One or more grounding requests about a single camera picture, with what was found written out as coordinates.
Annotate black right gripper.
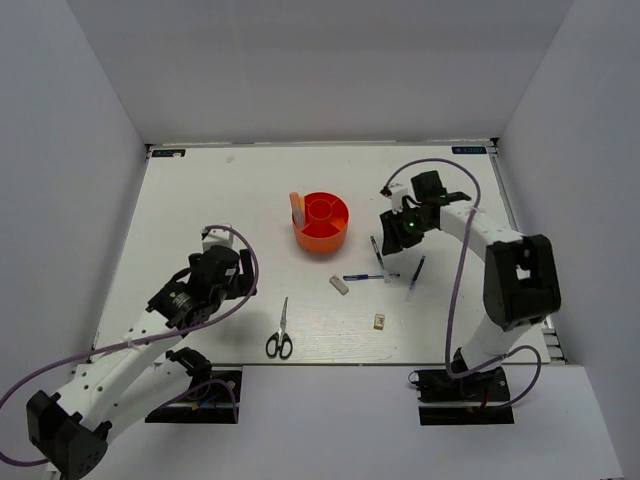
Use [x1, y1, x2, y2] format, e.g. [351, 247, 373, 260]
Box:
[379, 205, 434, 256]

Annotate green gel pen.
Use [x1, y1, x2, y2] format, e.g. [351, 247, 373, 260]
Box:
[370, 235, 391, 283]

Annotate dark blue clear pen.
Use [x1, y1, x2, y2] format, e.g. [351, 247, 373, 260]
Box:
[405, 255, 426, 302]

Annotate blue ballpoint pen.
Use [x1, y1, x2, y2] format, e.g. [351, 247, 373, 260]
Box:
[342, 273, 400, 282]

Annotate black handled scissors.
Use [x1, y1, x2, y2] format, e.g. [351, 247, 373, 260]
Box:
[265, 297, 293, 360]

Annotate white rectangular eraser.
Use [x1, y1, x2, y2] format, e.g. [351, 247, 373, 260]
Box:
[329, 275, 349, 295]

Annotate beige barcode eraser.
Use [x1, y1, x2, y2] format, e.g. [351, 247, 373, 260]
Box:
[373, 313, 385, 330]

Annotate orange cap highlighter marker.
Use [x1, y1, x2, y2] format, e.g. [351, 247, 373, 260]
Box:
[289, 192, 305, 230]

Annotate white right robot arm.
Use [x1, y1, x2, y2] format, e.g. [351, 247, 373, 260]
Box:
[380, 171, 561, 399]

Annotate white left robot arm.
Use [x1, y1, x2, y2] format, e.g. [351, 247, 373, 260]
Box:
[26, 244, 258, 479]

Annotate orange round desk organizer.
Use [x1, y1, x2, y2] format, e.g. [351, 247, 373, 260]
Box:
[291, 192, 349, 254]

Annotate right corner table label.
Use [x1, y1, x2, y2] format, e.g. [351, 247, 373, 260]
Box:
[451, 145, 487, 155]

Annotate corner table label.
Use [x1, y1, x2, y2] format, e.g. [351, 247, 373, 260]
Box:
[151, 149, 186, 158]
[451, 145, 487, 155]

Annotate left corner table label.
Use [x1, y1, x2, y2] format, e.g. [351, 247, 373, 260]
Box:
[151, 149, 186, 158]

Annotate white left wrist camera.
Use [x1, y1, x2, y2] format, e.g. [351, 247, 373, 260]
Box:
[201, 224, 234, 253]

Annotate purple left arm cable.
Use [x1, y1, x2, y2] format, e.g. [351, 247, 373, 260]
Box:
[0, 224, 259, 468]

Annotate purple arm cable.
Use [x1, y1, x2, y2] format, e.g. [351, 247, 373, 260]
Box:
[384, 157, 543, 407]
[0, 224, 259, 468]

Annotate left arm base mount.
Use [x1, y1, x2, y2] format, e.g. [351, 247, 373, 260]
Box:
[144, 369, 243, 425]

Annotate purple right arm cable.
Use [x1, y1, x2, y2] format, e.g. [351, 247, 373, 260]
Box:
[384, 157, 543, 407]

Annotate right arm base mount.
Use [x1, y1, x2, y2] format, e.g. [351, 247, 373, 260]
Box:
[408, 367, 514, 426]

